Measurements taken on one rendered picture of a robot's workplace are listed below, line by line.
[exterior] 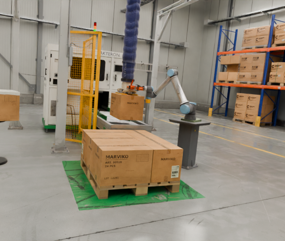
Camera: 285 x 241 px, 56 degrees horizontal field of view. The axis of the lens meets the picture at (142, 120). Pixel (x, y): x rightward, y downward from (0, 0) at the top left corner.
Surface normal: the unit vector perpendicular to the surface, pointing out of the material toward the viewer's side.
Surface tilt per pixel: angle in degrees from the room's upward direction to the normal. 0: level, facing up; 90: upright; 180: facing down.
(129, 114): 90
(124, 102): 90
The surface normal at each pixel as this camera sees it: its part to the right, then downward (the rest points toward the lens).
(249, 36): -0.88, -0.03
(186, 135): -0.67, 0.04
